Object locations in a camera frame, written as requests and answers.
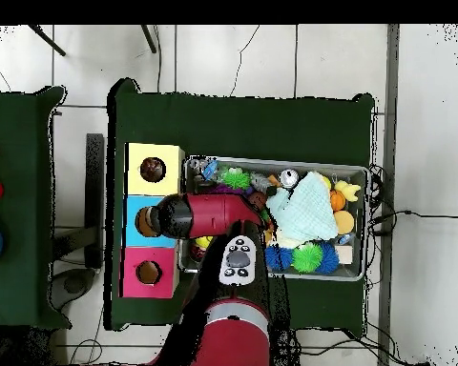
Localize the clear shallow bin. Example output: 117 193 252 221
177 157 371 283

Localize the dark green table cloth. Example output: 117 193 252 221
105 77 377 338

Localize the crushed plastic water bottle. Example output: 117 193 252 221
184 158 219 184

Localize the green fuzzy monster toy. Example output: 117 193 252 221
292 242 325 275

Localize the green spiky ball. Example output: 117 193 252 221
220 167 253 192

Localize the pale orange round sponge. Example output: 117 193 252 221
332 210 356 235

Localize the mint green knitted cloth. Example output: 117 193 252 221
265 171 341 244

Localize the black cable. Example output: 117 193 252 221
368 207 458 230

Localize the small orange basketball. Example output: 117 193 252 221
327 190 346 213

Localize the black tripod leg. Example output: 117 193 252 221
140 24 159 55
26 24 68 58

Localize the large blue spiky ball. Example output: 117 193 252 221
264 243 296 274

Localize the green covered side table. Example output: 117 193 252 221
0 86 70 331

